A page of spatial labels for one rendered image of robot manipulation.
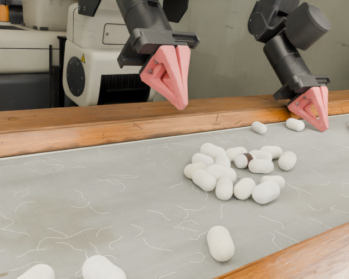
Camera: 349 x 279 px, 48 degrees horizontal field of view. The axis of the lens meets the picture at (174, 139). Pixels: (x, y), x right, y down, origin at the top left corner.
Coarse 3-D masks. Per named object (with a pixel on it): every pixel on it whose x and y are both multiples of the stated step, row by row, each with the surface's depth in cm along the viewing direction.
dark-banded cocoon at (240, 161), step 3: (237, 156) 51; (240, 156) 50; (243, 156) 50; (234, 159) 51; (237, 159) 50; (240, 159) 50; (243, 159) 50; (246, 159) 50; (234, 162) 51; (237, 162) 50; (240, 162) 50; (243, 162) 50; (246, 162) 50; (237, 165) 50; (240, 165) 50; (243, 165) 50; (246, 165) 50
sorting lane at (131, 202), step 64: (0, 192) 38; (64, 192) 40; (128, 192) 41; (192, 192) 43; (320, 192) 47; (0, 256) 29; (64, 256) 30; (128, 256) 31; (192, 256) 32; (256, 256) 33
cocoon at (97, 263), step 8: (96, 256) 27; (88, 264) 27; (96, 264) 27; (104, 264) 27; (112, 264) 27; (88, 272) 27; (96, 272) 26; (104, 272) 26; (112, 272) 26; (120, 272) 26
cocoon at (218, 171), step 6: (210, 168) 45; (216, 168) 45; (222, 168) 45; (228, 168) 45; (216, 174) 45; (222, 174) 45; (228, 174) 45; (234, 174) 45; (216, 180) 45; (234, 180) 45
